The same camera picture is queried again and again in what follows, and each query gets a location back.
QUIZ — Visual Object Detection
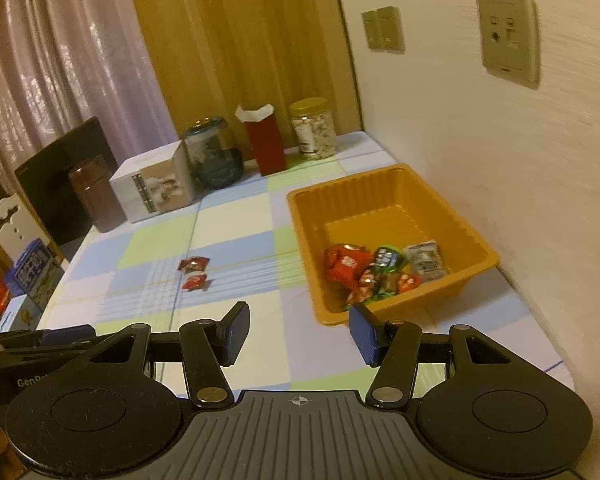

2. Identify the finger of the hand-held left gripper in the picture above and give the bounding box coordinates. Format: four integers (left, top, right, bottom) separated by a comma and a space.
0, 334, 118, 368
0, 324, 97, 356

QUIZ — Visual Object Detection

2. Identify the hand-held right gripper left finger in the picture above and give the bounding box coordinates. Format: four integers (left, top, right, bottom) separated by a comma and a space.
87, 301, 252, 409

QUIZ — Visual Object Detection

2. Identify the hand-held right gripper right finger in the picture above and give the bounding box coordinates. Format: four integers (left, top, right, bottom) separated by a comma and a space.
348, 302, 511, 409

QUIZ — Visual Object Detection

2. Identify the large red snack packet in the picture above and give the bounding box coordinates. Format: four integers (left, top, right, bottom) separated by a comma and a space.
324, 243, 376, 291

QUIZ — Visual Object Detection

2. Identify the white snack packet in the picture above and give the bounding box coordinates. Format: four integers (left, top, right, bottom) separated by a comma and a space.
405, 240, 449, 281

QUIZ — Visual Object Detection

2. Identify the orange plastic tray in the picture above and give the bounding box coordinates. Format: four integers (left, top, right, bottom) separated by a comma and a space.
286, 163, 500, 327

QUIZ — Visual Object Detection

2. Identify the white and blue carton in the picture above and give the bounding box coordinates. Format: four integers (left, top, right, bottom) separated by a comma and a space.
0, 295, 44, 333

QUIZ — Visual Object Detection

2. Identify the blue printed box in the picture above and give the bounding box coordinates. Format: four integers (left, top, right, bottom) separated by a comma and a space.
5, 239, 64, 297

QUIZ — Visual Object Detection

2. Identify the checkered tablecloth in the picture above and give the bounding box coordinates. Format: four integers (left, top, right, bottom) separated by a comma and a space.
35, 131, 576, 401

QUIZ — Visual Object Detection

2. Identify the white carved chair back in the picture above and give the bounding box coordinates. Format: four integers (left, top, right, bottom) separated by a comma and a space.
0, 194, 44, 261

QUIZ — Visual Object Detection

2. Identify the brown cylindrical canister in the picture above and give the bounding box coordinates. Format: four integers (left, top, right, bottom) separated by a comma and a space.
68, 156, 128, 233

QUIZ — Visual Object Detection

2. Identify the white printed box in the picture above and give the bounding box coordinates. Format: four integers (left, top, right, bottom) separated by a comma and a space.
109, 140, 197, 224

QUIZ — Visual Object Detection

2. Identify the dark glass jar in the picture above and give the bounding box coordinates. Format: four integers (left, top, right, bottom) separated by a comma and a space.
184, 116, 244, 190

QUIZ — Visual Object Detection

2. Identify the red carton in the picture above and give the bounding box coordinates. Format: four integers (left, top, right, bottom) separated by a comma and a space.
235, 104, 287, 177

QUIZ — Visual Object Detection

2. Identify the clear plastic jar yellow lid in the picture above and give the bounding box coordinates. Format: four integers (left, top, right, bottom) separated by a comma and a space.
288, 98, 338, 161

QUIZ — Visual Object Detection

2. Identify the pink curtain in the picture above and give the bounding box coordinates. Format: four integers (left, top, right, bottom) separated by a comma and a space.
0, 0, 179, 173

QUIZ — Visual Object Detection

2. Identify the yellow curtain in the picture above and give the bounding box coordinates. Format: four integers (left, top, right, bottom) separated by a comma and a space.
125, 0, 363, 161

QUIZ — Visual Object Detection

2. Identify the wall switch plate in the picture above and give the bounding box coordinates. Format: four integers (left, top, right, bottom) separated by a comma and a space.
362, 6, 407, 53

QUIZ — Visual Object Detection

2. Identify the wall socket plate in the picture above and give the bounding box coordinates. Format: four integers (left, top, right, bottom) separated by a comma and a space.
476, 0, 541, 90

